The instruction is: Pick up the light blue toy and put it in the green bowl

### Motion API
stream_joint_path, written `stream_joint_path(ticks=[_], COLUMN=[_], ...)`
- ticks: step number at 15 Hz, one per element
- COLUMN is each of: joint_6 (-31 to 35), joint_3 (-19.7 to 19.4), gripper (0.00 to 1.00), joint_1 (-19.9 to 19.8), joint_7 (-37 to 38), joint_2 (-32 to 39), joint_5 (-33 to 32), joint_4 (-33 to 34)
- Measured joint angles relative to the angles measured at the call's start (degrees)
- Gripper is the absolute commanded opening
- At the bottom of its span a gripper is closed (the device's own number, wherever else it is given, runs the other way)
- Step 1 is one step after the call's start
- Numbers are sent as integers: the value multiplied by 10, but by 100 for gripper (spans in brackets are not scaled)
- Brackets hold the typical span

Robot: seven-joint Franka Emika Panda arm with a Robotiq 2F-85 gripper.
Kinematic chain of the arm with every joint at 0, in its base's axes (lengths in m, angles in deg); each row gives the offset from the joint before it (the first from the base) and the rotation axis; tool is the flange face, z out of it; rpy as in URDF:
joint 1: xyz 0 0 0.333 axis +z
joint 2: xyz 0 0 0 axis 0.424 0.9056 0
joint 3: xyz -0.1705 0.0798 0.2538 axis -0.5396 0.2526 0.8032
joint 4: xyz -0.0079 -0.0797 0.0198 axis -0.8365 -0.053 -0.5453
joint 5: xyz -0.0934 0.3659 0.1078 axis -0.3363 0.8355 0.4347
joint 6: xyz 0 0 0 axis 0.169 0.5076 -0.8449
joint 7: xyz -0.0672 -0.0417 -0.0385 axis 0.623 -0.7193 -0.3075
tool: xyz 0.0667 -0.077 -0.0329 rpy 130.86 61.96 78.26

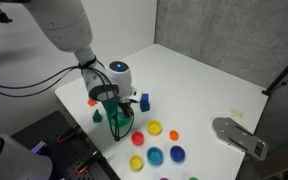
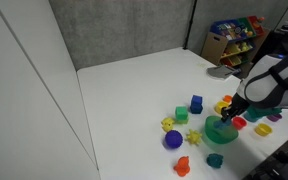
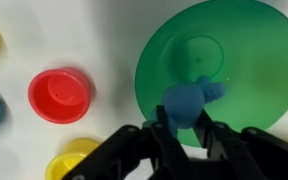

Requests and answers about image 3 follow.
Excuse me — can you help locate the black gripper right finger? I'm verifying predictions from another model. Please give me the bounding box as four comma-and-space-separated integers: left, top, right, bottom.
193, 109, 288, 180

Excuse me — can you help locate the red cup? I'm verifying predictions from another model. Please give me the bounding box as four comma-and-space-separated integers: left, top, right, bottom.
27, 66, 96, 125

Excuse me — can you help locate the large yellow cup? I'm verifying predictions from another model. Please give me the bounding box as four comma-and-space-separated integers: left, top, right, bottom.
44, 137, 102, 180

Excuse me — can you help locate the light blue rubber toy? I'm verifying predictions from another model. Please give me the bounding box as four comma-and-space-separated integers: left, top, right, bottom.
150, 75, 227, 138

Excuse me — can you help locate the green translucent plastic bowl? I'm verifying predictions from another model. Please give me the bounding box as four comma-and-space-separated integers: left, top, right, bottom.
134, 0, 288, 148

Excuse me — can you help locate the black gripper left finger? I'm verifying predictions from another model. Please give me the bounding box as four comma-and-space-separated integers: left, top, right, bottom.
62, 104, 202, 180

